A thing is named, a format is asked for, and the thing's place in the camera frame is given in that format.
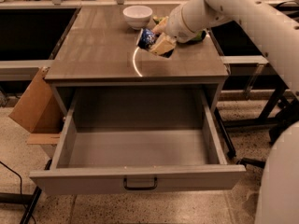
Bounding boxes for black office chair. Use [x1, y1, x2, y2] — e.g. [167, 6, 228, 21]
[237, 75, 299, 170]

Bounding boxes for black drawer handle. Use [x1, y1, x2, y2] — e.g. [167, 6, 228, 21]
[123, 177, 158, 191]

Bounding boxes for blue pepsi can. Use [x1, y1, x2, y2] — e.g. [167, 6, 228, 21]
[136, 28, 157, 50]

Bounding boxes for open grey drawer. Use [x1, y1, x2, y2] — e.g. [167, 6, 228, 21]
[30, 87, 246, 195]

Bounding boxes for black floor cable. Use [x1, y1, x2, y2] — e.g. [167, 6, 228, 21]
[0, 161, 37, 224]

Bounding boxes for brown cardboard box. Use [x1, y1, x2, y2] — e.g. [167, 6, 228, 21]
[9, 67, 64, 145]

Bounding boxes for grey cabinet counter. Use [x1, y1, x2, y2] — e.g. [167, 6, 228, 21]
[46, 5, 228, 113]

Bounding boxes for white ceramic bowl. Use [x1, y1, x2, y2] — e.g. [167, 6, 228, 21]
[122, 5, 152, 30]

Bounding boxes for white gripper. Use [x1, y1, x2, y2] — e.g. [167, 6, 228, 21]
[149, 5, 197, 56]

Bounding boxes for green chip bag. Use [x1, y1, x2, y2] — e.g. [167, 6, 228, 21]
[152, 16, 206, 42]

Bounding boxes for black table leg frame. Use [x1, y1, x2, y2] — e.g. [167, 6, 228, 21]
[214, 109, 236, 159]

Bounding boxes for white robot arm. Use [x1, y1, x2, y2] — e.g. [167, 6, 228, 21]
[156, 0, 299, 224]

